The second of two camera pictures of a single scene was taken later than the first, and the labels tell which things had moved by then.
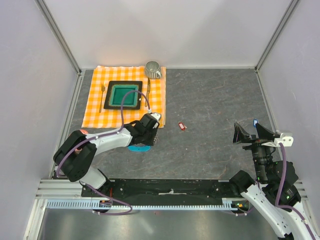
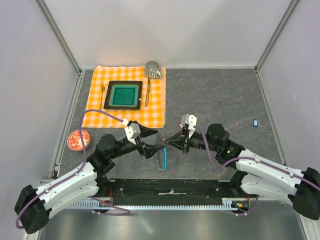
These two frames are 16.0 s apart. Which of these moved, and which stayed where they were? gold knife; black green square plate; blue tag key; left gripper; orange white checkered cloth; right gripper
Moved: left gripper; right gripper
Stayed: blue tag key; orange white checkered cloth; black green square plate; gold knife
